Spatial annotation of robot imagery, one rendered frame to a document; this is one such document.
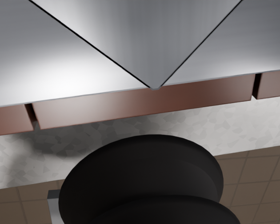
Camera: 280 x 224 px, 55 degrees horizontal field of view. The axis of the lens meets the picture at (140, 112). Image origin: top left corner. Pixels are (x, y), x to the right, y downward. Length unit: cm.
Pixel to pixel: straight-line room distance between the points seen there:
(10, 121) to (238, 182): 157
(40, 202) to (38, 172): 112
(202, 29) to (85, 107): 11
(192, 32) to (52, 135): 30
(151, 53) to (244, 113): 31
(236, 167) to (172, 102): 141
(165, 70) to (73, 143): 28
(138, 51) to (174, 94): 7
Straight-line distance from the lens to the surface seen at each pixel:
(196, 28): 16
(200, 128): 44
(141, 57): 16
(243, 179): 171
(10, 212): 167
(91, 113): 22
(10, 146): 44
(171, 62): 16
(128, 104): 21
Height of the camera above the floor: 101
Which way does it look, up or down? 57 degrees down
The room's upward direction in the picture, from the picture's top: 165 degrees clockwise
